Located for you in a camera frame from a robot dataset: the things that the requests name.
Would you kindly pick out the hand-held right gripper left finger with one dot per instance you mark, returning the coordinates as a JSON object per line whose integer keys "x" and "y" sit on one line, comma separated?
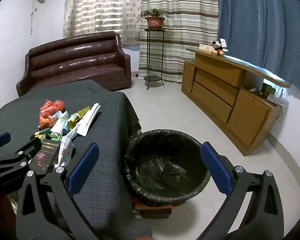
{"x": 83, "y": 167}

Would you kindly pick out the black-lined waste bin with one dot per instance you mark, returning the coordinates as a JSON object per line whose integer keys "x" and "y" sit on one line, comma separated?
{"x": 165, "y": 142}

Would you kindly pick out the light green packet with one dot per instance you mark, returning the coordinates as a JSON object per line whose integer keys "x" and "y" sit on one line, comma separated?
{"x": 58, "y": 125}

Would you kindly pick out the long white knotted packet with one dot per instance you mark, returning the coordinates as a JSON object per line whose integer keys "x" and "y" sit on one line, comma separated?
{"x": 88, "y": 121}

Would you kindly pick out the beige patterned curtain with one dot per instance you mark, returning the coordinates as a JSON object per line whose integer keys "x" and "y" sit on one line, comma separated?
{"x": 102, "y": 10}

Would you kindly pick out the white packet with red print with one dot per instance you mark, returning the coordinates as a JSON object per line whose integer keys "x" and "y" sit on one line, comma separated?
{"x": 65, "y": 150}

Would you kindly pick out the dark brown leather sofa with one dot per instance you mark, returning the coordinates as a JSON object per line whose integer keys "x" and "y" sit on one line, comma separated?
{"x": 77, "y": 62}

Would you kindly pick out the blue curtain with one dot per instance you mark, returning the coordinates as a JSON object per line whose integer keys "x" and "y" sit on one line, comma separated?
{"x": 260, "y": 17}

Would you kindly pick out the white box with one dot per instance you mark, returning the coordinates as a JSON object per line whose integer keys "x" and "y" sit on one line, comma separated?
{"x": 205, "y": 48}

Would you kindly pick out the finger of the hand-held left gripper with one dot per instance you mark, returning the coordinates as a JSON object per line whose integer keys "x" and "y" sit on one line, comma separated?
{"x": 27, "y": 151}
{"x": 0, "y": 138}

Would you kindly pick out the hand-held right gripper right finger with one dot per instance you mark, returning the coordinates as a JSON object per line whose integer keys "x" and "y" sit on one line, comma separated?
{"x": 215, "y": 167}

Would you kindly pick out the small brown box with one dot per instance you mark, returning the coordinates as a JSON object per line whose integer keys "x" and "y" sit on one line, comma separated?
{"x": 267, "y": 89}

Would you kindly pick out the orange plastic bag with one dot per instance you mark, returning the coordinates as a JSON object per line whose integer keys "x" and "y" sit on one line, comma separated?
{"x": 45, "y": 122}

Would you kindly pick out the plush mouse toy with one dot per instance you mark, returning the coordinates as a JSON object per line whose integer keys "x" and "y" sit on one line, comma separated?
{"x": 218, "y": 47}

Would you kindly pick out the yellow wrapper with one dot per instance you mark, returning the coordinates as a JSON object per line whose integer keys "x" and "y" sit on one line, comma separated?
{"x": 83, "y": 111}

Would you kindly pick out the wooden cabinet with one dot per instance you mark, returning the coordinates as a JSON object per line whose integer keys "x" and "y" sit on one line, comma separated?
{"x": 250, "y": 120}

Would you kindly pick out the black metal plant stand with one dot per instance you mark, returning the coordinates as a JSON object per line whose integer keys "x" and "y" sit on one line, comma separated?
{"x": 153, "y": 78}

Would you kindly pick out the striped curtain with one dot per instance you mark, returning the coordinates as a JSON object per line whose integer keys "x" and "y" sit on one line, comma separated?
{"x": 190, "y": 30}

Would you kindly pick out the potted plant in red pot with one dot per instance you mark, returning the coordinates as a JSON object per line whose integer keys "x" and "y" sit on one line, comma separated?
{"x": 155, "y": 22}

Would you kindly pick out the white wrapper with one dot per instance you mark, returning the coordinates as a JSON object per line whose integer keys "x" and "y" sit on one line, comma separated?
{"x": 73, "y": 127}

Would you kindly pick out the black box with pink print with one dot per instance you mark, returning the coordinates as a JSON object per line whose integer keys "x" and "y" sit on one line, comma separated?
{"x": 46, "y": 155}

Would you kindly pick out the dark grey tablecloth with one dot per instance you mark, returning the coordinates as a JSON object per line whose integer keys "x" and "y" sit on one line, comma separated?
{"x": 102, "y": 120}

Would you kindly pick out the low red-brown wooden stool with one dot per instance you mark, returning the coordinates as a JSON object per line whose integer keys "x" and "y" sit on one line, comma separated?
{"x": 152, "y": 208}

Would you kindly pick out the red plastic bag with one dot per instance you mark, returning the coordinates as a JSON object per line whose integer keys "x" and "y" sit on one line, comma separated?
{"x": 52, "y": 106}

